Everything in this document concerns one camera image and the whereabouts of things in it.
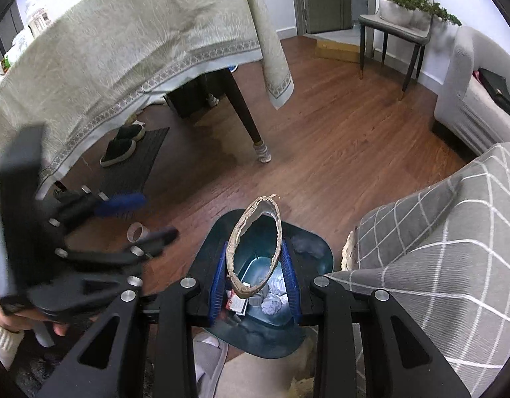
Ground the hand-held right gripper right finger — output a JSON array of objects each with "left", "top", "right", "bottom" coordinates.
[{"left": 280, "top": 238, "right": 473, "bottom": 398}]

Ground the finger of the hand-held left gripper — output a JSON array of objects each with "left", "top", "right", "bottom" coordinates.
[
  {"left": 47, "top": 188, "right": 148, "bottom": 233},
  {"left": 29, "top": 227, "right": 180, "bottom": 321}
]

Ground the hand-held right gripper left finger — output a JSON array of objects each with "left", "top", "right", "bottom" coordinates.
[{"left": 37, "top": 242, "right": 231, "bottom": 398}]

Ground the red white cardboard package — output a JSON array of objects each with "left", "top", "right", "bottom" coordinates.
[{"left": 226, "top": 288, "right": 249, "bottom": 313}]

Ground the large white paper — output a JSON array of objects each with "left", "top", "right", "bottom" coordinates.
[{"left": 261, "top": 279, "right": 289, "bottom": 316}]

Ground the brown cardboard ring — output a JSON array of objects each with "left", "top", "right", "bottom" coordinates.
[{"left": 225, "top": 194, "right": 283, "bottom": 299}]

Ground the teal trash bin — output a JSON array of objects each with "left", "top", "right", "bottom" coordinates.
[{"left": 187, "top": 208, "right": 334, "bottom": 359}]

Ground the person's left forearm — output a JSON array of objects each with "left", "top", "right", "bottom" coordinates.
[{"left": 0, "top": 319, "right": 21, "bottom": 367}]

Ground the person's left hand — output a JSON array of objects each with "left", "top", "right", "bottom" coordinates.
[{"left": 0, "top": 289, "right": 70, "bottom": 337}]

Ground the small cardboard tube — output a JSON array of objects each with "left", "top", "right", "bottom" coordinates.
[{"left": 127, "top": 223, "right": 151, "bottom": 244}]

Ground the dark floor mat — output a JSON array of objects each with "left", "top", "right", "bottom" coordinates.
[{"left": 56, "top": 127, "right": 170, "bottom": 212}]

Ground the grey slipper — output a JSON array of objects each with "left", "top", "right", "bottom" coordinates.
[{"left": 192, "top": 332, "right": 231, "bottom": 398}]

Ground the dark wooden table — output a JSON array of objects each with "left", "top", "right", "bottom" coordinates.
[{"left": 168, "top": 66, "right": 272, "bottom": 162}]

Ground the beige patterned tablecloth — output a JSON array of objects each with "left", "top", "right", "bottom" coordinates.
[{"left": 0, "top": 0, "right": 295, "bottom": 258}]

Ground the grey checked tablecloth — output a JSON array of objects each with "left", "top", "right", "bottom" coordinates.
[{"left": 325, "top": 142, "right": 510, "bottom": 398}]

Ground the grey fluffy rug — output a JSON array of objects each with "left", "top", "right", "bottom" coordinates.
[{"left": 14, "top": 340, "right": 73, "bottom": 384}]

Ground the flat cardboard box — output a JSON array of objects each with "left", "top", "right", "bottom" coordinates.
[{"left": 314, "top": 35, "right": 361, "bottom": 64}]

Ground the grey armchair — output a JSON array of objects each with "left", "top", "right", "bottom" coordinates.
[{"left": 433, "top": 26, "right": 510, "bottom": 156}]

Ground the grey door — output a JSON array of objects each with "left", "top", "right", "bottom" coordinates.
[{"left": 290, "top": 0, "right": 376, "bottom": 36}]

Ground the black bag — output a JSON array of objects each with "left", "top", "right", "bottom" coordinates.
[{"left": 476, "top": 67, "right": 510, "bottom": 125}]

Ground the potted plant white pot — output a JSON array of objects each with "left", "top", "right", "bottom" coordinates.
[
  {"left": 410, "top": 0, "right": 463, "bottom": 32},
  {"left": 378, "top": 0, "right": 417, "bottom": 26}
]

